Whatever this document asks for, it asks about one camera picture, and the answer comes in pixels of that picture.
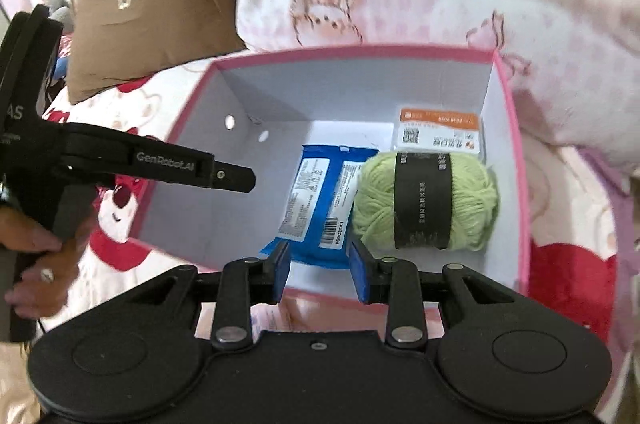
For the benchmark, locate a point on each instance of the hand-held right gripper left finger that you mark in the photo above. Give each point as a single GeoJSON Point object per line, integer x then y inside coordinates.
{"type": "Point", "coordinates": [281, 271]}

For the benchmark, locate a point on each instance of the person's left hand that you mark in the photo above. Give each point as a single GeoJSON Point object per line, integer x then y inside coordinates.
{"type": "Point", "coordinates": [55, 279]}

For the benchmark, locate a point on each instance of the brown pillow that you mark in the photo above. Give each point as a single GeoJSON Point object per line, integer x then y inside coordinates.
{"type": "Point", "coordinates": [165, 3]}

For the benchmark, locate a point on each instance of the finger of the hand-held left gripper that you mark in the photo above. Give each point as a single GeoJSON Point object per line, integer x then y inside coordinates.
{"type": "Point", "coordinates": [232, 176]}

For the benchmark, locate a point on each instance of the grey plush toy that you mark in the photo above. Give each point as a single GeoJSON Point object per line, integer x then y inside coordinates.
{"type": "Point", "coordinates": [57, 11]}

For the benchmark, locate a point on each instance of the green yarn ball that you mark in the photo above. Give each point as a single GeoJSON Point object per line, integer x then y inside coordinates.
{"type": "Point", "coordinates": [465, 204]}

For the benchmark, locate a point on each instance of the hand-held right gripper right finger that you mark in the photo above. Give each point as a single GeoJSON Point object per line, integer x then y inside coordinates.
{"type": "Point", "coordinates": [359, 274]}

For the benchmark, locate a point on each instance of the white packet with orange label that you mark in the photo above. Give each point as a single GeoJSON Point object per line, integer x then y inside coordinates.
{"type": "Point", "coordinates": [440, 128]}

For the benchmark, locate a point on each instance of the pink cardboard box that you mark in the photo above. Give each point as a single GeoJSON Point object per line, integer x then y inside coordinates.
{"type": "Point", "coordinates": [215, 184]}

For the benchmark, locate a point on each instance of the blue wet wipes packet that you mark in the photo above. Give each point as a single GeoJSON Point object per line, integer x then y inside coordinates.
{"type": "Point", "coordinates": [312, 194]}

